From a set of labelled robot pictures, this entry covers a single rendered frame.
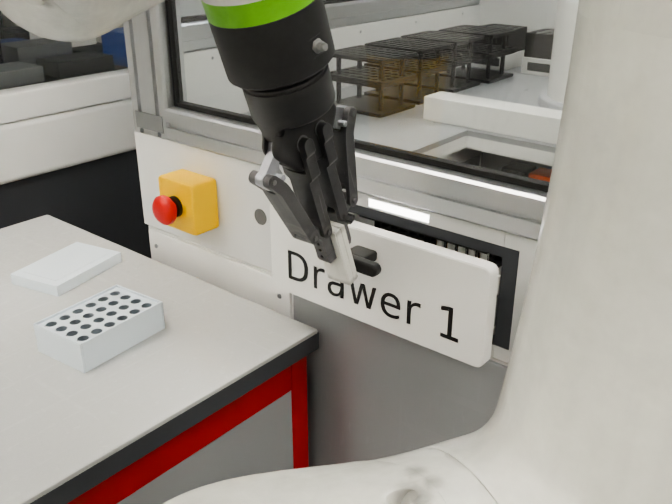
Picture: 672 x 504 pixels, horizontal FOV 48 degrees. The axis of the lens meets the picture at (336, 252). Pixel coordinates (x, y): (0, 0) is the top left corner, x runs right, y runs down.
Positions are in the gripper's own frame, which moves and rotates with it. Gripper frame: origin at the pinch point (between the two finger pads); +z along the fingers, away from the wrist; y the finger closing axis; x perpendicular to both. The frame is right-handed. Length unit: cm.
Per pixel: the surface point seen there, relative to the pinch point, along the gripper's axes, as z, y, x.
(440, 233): 3.5, -10.0, 5.5
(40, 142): 11, -11, -80
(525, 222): -0.1, -11.1, 15.0
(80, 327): 7.8, 16.8, -27.7
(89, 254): 14, 4, -48
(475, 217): 0.7, -10.8, 9.6
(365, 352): 20.9, -3.7, -4.1
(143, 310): 9.6, 10.3, -24.7
